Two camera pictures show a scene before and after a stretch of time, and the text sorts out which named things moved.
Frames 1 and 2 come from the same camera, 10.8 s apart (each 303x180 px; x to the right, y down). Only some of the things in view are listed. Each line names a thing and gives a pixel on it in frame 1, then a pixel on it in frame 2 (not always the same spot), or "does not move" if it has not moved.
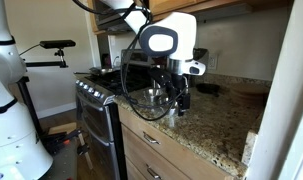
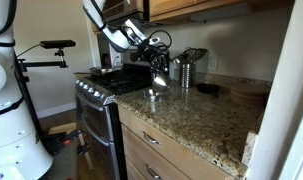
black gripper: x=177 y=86 → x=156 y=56
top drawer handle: x=151 y=139 does not move
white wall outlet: x=212 y=62 does not move
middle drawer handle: x=152 y=172 does not move
